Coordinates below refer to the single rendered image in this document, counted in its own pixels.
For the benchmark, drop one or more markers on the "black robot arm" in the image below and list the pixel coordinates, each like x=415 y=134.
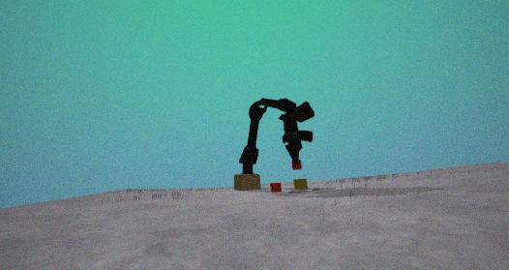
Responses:
x=293 y=114

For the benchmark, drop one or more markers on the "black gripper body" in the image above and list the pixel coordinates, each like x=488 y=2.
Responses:
x=291 y=136

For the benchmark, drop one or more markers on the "red cube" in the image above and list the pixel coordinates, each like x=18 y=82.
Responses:
x=275 y=187
x=296 y=167

